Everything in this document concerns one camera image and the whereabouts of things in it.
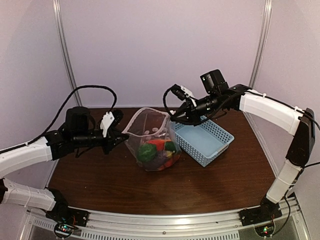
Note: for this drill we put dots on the right aluminium frame post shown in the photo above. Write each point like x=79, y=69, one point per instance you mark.
x=262, y=41

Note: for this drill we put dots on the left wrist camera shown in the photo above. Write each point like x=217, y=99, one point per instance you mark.
x=110, y=120

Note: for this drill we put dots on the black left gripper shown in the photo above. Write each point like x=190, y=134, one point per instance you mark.
x=111, y=142

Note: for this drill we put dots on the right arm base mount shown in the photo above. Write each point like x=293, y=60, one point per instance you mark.
x=262, y=217

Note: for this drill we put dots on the clear zip top bag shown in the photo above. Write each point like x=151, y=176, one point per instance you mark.
x=146, y=124

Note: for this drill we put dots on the purple toy eggplant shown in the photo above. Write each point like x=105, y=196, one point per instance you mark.
x=153, y=165

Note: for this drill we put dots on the orange red toy pepper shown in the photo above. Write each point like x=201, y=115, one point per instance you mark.
x=159, y=143

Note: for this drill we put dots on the front aluminium rail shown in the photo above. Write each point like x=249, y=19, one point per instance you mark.
x=223, y=225

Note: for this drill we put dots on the left aluminium frame post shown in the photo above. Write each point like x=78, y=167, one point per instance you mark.
x=63, y=43

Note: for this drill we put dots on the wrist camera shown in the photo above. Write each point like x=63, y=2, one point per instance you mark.
x=110, y=120
x=183, y=93

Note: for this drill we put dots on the light blue plastic basket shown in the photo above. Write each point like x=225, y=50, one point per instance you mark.
x=205, y=142

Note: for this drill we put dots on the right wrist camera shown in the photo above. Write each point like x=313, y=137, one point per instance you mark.
x=183, y=93

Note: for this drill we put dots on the green toy avocado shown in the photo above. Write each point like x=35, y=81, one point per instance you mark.
x=170, y=146

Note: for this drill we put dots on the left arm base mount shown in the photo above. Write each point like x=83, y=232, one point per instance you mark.
x=67, y=219

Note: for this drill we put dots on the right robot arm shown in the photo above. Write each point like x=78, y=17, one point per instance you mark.
x=297, y=122

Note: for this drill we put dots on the green toy cucumber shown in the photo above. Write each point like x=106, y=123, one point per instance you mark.
x=146, y=152

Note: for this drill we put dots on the aluminium frame post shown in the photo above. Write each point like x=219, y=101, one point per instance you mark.
x=63, y=43
x=262, y=41

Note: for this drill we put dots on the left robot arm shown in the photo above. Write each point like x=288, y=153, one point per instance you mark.
x=44, y=149

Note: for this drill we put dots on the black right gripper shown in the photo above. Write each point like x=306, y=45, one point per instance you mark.
x=192, y=115

